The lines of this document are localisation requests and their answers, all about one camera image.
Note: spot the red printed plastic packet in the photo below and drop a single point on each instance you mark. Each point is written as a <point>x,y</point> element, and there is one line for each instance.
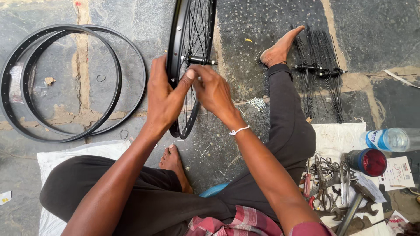
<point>397,222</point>

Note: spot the white printed paper card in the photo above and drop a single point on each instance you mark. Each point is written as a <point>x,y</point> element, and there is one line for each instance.
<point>397,173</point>

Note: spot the person's right foot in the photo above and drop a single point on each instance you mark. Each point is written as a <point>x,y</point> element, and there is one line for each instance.
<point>280,49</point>

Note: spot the black spoked bicycle wheel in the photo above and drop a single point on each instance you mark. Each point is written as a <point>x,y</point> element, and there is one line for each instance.
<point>179,39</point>

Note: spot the bare black bicycle rim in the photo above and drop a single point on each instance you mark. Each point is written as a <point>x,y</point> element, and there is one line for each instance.
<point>139,78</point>
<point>9,108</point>

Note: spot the person's right hand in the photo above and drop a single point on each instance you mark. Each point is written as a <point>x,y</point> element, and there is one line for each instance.
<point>215,95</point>

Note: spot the clear plastic wrap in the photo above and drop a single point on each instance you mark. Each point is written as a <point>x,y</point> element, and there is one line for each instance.
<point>16,82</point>

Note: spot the grey open-end spanner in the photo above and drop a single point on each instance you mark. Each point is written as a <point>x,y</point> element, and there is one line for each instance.
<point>356,209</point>

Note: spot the blue plastic stool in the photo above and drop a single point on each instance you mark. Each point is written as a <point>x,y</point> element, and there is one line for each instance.
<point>213,190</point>

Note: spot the person's left hand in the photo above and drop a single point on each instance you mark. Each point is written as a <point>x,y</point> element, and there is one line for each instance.
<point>162,98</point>

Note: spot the heap of metal hand tools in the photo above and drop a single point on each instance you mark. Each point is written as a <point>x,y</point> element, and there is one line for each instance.
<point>328,183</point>

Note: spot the person's left foot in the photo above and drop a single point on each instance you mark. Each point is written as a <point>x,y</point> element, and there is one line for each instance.
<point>174,167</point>

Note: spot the person's dark trousers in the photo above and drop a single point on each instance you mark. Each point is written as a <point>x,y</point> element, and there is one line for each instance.
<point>288,131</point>

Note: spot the white and yellow paper scrap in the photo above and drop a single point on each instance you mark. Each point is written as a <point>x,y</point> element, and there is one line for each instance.
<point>5,197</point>

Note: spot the red plaid shirt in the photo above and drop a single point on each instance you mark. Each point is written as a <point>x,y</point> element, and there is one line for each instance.
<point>242,223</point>

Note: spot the person's right fingers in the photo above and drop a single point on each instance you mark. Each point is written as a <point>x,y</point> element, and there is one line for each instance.
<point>202,78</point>

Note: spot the black hub with loose spokes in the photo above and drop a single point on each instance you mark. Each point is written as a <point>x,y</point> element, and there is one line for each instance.
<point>331,72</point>
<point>306,67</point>

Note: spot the white woven sack with tools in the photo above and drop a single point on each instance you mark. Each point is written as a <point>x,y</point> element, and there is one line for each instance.
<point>334,137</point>

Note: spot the steel hammer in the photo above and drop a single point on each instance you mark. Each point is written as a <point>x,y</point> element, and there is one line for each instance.
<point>352,209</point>

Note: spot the person's foot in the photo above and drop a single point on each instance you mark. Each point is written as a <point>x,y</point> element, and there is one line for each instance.
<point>174,167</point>
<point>280,49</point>

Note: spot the clear plastic water bottle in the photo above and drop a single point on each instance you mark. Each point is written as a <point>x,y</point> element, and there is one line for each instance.
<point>390,139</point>

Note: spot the pile of silver spoke nipples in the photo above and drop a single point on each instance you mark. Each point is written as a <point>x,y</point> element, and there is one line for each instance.
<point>257,103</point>

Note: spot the blue tin with red lid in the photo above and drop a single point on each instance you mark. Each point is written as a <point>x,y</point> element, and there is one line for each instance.
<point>369,161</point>

